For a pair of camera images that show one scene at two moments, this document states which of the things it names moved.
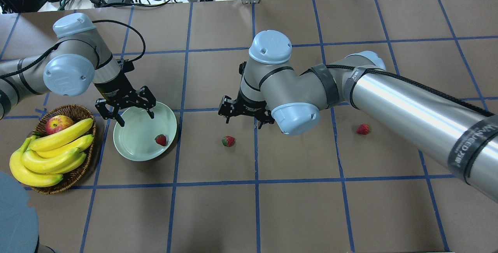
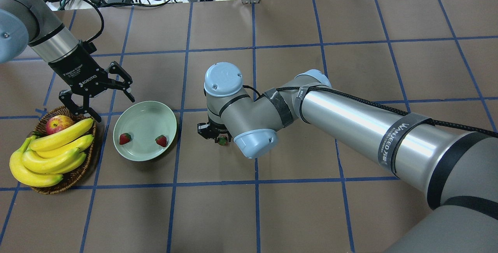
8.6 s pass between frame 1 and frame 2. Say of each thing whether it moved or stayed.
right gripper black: moved
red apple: stayed
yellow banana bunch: stayed
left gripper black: moved
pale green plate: stayed
